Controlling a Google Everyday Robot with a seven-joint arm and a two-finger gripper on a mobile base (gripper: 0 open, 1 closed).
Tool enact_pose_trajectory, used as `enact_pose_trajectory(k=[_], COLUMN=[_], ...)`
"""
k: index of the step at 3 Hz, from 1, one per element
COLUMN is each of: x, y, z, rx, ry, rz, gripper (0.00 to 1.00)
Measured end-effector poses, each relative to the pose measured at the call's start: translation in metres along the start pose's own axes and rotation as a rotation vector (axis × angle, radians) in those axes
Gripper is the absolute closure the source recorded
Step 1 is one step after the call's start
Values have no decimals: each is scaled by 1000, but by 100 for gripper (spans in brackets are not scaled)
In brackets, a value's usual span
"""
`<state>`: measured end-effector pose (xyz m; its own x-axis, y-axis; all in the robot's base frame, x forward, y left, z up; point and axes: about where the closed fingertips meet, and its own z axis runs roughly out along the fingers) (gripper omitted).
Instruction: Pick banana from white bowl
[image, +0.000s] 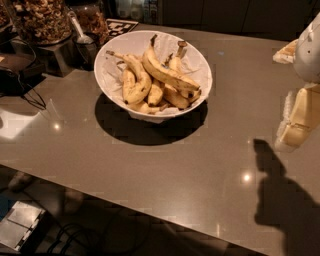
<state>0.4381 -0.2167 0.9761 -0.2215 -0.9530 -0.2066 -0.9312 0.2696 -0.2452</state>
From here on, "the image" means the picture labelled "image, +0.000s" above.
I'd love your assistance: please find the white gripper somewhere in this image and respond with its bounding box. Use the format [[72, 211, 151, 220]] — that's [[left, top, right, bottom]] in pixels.
[[273, 13, 320, 152]]

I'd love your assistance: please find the long top banana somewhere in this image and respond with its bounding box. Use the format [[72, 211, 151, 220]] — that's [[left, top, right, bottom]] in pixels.
[[142, 35, 200, 91]]

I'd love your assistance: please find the back banana with stem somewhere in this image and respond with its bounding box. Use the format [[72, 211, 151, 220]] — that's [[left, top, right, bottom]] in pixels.
[[169, 41, 187, 73]]

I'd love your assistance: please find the right lower banana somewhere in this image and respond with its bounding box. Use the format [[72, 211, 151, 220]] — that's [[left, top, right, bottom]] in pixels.
[[163, 84, 190, 109]]

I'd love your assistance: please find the middle short banana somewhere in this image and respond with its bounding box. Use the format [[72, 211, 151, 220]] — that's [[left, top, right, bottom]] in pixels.
[[147, 79, 163, 107]]

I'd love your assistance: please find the left curved banana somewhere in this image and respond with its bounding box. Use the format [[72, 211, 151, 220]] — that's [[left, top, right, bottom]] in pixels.
[[106, 50, 152, 104]]

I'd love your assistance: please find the bottom small banana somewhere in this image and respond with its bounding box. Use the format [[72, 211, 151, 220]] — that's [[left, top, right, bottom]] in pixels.
[[128, 101, 160, 114]]

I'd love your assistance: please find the small banana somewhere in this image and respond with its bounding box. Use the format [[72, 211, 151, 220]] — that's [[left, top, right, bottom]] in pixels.
[[122, 68, 136, 99], [128, 101, 160, 114]]

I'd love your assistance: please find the white bowl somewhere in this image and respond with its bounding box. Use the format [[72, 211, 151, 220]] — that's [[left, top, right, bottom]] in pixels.
[[94, 30, 213, 123]]

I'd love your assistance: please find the far left small banana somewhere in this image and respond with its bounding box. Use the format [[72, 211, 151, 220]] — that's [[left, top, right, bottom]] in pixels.
[[122, 68, 136, 99]]

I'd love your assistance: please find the black white marker tag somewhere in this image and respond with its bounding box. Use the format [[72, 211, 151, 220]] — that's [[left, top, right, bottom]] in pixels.
[[106, 19, 138, 37]]

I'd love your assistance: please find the dark cup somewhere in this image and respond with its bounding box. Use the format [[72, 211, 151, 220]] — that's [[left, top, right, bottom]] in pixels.
[[72, 35, 98, 71]]

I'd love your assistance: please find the glass jar of granola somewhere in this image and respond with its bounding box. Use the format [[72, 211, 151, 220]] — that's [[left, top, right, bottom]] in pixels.
[[71, 0, 109, 45]]

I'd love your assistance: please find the white plastic spoon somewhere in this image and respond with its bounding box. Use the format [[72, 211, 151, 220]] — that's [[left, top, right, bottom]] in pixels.
[[68, 12, 93, 44]]

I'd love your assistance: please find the metal stand block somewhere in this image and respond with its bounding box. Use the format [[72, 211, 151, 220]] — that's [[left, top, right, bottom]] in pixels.
[[35, 39, 75, 77]]

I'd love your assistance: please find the glass jar of nuts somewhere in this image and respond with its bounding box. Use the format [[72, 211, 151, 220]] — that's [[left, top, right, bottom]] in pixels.
[[6, 0, 72, 45]]

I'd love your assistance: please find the grey box on floor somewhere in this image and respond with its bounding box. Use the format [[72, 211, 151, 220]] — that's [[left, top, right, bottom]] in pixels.
[[0, 201, 46, 252]]

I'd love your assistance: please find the black device with cables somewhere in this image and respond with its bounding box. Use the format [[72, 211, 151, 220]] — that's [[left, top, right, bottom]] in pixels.
[[0, 38, 46, 110]]

